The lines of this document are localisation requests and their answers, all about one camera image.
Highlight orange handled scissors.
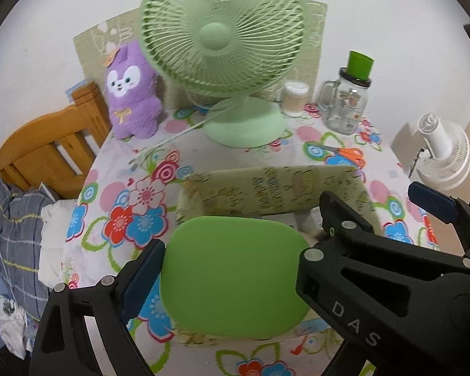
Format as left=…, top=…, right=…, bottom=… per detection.
left=319, top=144, right=366, bottom=167

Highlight white fan cable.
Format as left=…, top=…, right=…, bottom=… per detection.
left=129, top=98, right=239, bottom=171

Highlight green desk fan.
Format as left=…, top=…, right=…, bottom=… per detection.
left=140, top=0, right=308, bottom=148

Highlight green rounded box lid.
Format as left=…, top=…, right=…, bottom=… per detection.
left=159, top=215, right=312, bottom=340

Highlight floral tablecloth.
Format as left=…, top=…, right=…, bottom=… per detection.
left=59, top=100, right=441, bottom=376

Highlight cotton swab container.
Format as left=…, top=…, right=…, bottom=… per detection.
left=281, top=81, right=310, bottom=117

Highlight black fan cable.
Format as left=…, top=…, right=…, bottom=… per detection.
left=407, top=147, right=426, bottom=179

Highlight wooden bed headboard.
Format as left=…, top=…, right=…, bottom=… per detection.
left=0, top=81, right=112, bottom=200

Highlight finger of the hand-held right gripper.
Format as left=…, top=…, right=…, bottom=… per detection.
left=408, top=182, right=470, bottom=260
left=295, top=190, right=470, bottom=361

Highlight grey plaid blanket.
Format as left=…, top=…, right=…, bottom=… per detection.
left=0, top=182, right=61, bottom=322

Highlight purple plush toy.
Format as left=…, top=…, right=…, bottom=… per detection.
left=104, top=41, right=163, bottom=140

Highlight yellow patterned cardboard box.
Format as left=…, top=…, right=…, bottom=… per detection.
left=175, top=164, right=382, bottom=348

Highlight white printed cloth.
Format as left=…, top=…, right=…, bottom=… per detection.
left=0, top=294, right=40, bottom=359

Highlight blue paper sheet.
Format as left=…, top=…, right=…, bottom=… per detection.
left=65, top=79, right=89, bottom=97

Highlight glass jar mug green cap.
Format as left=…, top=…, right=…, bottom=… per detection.
left=318, top=50, right=375, bottom=134

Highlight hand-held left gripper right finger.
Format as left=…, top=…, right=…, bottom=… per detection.
left=323, top=342, right=377, bottom=376

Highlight white standing fan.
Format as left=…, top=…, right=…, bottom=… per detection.
left=409, top=112, right=470, bottom=192

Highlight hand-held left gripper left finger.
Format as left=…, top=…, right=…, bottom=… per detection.
left=29, top=238, right=166, bottom=376

